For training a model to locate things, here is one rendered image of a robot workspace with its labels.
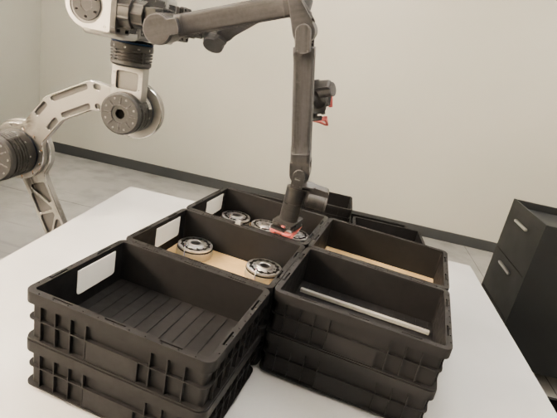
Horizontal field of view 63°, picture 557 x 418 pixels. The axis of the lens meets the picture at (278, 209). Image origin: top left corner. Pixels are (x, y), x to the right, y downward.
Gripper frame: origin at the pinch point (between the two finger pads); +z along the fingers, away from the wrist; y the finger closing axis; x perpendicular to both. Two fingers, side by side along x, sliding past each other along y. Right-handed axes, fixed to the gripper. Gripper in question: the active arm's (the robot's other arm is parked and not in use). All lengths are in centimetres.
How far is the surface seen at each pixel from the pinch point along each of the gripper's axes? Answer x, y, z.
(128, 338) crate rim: 1, -68, -4
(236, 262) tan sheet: 8.0, -13.1, 4.4
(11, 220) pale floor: 217, 79, 96
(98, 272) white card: 25, -51, 0
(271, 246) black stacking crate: -0.1, -9.6, -2.9
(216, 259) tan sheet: 13.3, -15.6, 4.7
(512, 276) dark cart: -86, 127, 26
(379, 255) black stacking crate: -27.2, 22.9, 0.7
